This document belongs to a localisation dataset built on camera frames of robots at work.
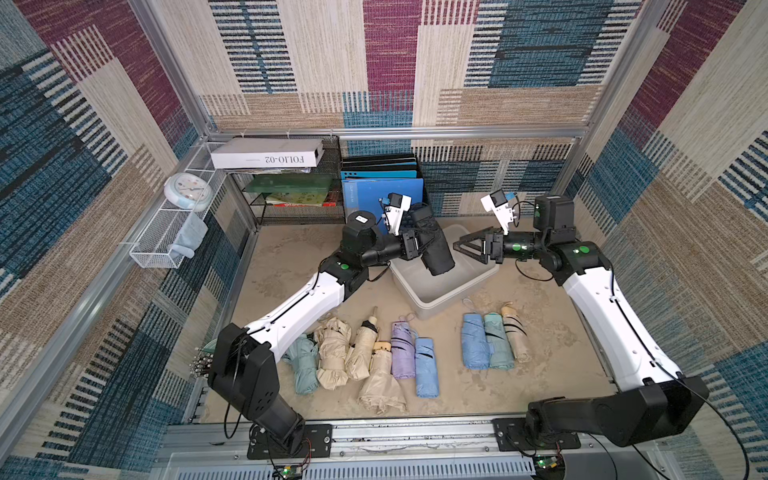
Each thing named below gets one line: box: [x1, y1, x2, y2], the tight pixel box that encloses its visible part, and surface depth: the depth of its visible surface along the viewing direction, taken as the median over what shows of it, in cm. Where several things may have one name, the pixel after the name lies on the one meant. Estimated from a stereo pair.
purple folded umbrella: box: [391, 321, 415, 379], surface depth 86 cm
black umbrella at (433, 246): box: [409, 204, 455, 277], surface depth 70 cm
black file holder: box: [340, 153, 425, 223], surface depth 93 cm
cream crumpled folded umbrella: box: [314, 317, 352, 391], surface depth 84 cm
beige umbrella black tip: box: [345, 306, 378, 380], surface depth 84 cm
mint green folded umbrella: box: [282, 334, 319, 395], surface depth 83 cm
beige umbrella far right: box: [500, 301, 531, 363], surface depth 89 cm
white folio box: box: [210, 138, 325, 169], surface depth 81 cm
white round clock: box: [164, 172, 213, 212], surface depth 76 cm
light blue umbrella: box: [415, 336, 439, 399], surface depth 83 cm
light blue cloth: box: [169, 211, 208, 259], surface depth 70 cm
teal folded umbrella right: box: [484, 312, 515, 371], surface depth 87 cm
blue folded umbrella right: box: [462, 313, 494, 370], surface depth 88 cm
